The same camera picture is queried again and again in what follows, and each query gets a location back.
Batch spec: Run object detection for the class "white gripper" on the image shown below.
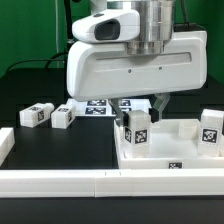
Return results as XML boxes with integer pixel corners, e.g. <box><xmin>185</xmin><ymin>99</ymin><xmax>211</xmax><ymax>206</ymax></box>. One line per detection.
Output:
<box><xmin>67</xmin><ymin>31</ymin><xmax>207</xmax><ymax>126</ymax></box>

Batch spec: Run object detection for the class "white square table top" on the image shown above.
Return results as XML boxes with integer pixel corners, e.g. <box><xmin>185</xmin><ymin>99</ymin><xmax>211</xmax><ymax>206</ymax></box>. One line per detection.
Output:
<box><xmin>114</xmin><ymin>119</ymin><xmax>224</xmax><ymax>169</ymax></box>

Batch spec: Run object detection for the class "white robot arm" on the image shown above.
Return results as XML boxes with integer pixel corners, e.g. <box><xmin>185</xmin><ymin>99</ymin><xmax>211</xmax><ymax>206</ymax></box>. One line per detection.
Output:
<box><xmin>67</xmin><ymin>0</ymin><xmax>207</xmax><ymax>126</ymax></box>

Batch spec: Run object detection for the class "white marker tag sheet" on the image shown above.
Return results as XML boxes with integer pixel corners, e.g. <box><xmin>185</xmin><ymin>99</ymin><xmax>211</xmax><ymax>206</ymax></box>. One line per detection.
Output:
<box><xmin>67</xmin><ymin>98</ymin><xmax>151</xmax><ymax>117</ymax></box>

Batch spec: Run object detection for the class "white front fence bar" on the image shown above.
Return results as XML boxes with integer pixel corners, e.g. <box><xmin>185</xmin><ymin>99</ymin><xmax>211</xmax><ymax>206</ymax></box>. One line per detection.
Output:
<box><xmin>0</xmin><ymin>168</ymin><xmax>224</xmax><ymax>198</ymax></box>

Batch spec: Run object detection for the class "white left fence block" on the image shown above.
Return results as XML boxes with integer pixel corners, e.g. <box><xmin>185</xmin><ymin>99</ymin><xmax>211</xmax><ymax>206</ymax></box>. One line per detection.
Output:
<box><xmin>0</xmin><ymin>127</ymin><xmax>15</xmax><ymax>166</ymax></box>

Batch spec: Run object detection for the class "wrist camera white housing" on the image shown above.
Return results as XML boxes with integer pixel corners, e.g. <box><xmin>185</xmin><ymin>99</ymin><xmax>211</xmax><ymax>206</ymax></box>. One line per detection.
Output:
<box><xmin>72</xmin><ymin>9</ymin><xmax>140</xmax><ymax>43</ymax></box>

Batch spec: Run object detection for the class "black cable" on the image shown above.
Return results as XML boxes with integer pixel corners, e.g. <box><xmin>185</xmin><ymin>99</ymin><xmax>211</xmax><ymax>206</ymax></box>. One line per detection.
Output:
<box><xmin>4</xmin><ymin>50</ymin><xmax>73</xmax><ymax>75</ymax></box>

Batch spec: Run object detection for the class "black cable conduit post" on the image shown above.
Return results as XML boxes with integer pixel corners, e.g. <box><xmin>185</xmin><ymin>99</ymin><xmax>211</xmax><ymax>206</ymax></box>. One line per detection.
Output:
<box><xmin>63</xmin><ymin>0</ymin><xmax>74</xmax><ymax>46</ymax></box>

